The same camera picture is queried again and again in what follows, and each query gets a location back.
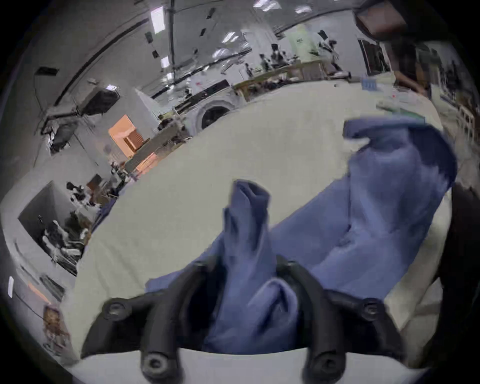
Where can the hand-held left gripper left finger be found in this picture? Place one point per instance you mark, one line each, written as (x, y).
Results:
(165, 322)

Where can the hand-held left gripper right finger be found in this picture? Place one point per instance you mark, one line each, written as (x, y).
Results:
(330, 330)

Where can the blue shirt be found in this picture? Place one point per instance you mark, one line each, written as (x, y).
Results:
(375, 210)

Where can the person's body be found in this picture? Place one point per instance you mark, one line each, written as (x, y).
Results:
(455, 262)

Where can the bed with beige sheet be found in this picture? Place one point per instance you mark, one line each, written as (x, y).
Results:
(210, 180)

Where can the white washing machine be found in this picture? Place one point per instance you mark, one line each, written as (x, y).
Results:
(212, 110)

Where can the group of people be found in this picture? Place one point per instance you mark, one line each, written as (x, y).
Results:
(275, 60)

